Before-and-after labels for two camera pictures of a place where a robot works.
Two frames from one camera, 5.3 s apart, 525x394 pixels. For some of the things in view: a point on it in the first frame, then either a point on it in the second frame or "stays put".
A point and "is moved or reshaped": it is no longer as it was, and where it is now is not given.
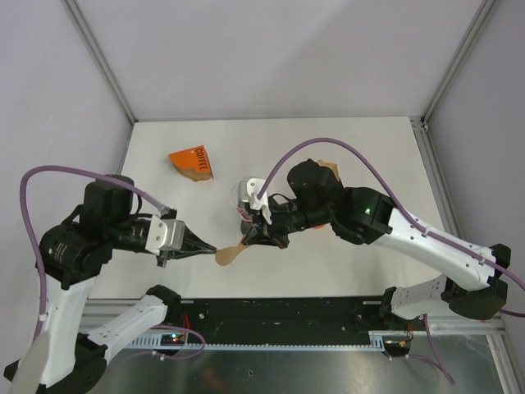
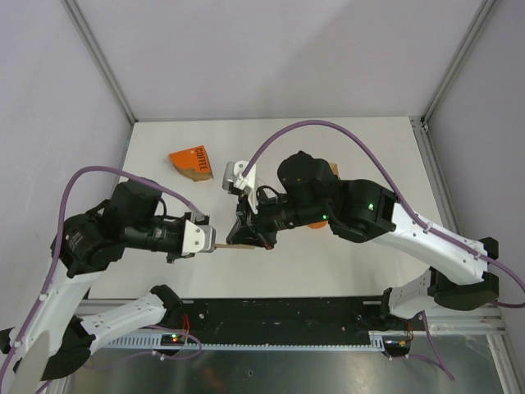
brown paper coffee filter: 334,167 stays put
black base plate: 284,315 stays put
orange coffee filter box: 194,162 stays put
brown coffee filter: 225,256 is moved or reshaped
